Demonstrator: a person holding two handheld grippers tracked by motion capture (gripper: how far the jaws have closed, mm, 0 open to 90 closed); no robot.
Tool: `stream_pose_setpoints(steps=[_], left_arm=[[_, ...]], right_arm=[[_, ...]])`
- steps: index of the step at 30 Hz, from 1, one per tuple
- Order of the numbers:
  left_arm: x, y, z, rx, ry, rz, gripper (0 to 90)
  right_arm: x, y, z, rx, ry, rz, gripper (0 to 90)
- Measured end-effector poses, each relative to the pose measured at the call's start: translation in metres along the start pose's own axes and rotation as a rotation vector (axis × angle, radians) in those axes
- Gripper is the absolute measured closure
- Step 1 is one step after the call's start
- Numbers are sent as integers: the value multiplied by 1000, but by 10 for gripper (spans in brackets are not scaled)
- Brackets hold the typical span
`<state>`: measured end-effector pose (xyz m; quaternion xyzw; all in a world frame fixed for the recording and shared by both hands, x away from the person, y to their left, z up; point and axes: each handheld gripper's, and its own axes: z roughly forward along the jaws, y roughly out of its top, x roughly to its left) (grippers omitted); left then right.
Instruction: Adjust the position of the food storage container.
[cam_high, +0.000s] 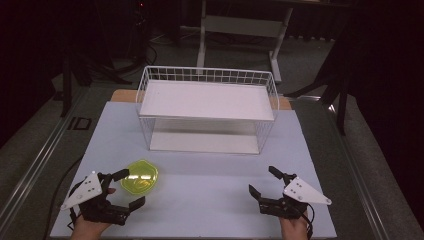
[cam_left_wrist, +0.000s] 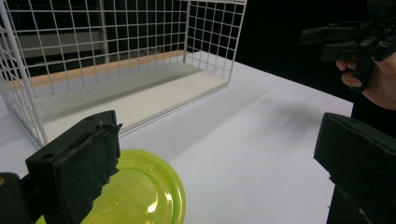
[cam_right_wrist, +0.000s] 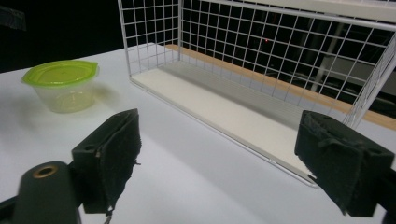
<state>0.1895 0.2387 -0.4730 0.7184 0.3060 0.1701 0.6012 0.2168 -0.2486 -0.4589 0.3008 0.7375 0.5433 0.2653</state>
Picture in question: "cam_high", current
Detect metal floor rail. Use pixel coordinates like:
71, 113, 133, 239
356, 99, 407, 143
319, 99, 392, 240
0, 89, 85, 228

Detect person's left hand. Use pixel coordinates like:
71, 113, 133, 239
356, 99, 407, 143
69, 187, 117, 240

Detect black metal stand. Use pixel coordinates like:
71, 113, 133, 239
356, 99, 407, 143
284, 49, 355, 136
59, 49, 134, 118

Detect white wire shelf rack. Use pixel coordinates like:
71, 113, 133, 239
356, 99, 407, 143
135, 65, 280, 156

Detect white metal desk frame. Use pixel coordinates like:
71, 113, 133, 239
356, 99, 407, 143
196, 0, 294, 84

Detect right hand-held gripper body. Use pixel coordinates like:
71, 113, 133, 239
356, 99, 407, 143
259, 172, 333, 220

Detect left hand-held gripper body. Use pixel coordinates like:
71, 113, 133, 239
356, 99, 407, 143
60, 171, 131, 226

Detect black floor socket plate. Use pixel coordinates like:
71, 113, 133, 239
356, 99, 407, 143
67, 116, 93, 132

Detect pale blue table mat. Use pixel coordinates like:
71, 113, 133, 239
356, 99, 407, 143
49, 100, 338, 240

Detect black floor cables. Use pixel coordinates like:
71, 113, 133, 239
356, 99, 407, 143
109, 41, 160, 84

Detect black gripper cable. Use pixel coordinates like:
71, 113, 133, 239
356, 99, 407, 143
301, 203, 316, 240

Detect yellow-green octagonal plate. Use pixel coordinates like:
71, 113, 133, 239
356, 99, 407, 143
119, 159, 160, 196

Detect thin black floor cable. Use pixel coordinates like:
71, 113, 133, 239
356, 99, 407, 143
42, 154, 84, 240

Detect person's right hand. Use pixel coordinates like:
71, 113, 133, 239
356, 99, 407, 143
279, 209, 310, 240

